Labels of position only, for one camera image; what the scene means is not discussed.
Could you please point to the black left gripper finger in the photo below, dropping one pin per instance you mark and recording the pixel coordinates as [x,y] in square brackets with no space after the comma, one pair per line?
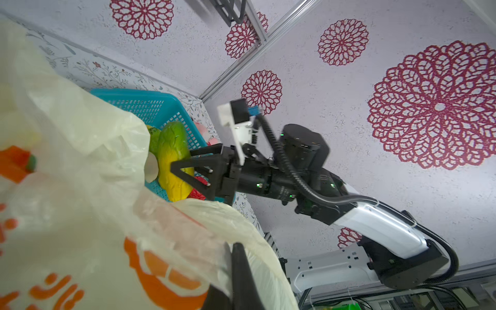
[245,294]

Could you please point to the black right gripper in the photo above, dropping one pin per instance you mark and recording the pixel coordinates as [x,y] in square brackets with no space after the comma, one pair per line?
[225,176]

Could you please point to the green yellow toy mango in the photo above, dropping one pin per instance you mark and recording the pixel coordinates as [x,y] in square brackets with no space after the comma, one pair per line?
[173,146]

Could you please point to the cream plastic bag orange print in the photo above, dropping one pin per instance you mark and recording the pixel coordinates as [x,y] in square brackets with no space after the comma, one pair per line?
[79,228]

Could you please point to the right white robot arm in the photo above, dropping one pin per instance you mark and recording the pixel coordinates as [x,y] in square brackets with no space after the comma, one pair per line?
[394,248]

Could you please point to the green toy fruit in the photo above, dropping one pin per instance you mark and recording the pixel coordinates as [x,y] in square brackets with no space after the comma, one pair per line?
[154,138]

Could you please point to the teal plastic basket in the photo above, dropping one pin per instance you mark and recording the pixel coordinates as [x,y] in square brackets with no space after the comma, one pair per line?
[155,109]

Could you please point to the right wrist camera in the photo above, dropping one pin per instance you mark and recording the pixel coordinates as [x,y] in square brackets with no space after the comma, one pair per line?
[238,117]

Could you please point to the grey slotted wall shelf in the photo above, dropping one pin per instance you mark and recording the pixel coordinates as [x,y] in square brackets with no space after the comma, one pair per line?
[231,11]

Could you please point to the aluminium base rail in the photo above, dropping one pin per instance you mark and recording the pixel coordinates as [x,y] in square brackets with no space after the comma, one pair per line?
[469,291]

